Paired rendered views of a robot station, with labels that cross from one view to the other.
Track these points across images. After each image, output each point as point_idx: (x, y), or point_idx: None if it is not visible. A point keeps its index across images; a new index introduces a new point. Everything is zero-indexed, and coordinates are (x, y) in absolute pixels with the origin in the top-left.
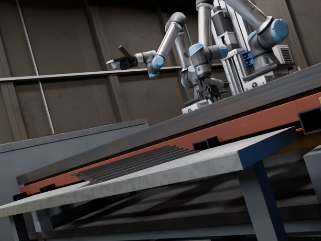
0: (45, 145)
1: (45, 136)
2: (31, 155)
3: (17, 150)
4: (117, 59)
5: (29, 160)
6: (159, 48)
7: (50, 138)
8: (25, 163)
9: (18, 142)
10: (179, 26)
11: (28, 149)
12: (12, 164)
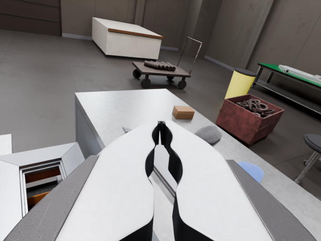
0: (99, 145)
1: (100, 138)
2: (91, 139)
3: (87, 124)
4: (40, 208)
5: (90, 142)
6: None
7: (102, 147)
8: (88, 141)
9: (88, 117)
10: None
11: (91, 132)
12: (84, 131)
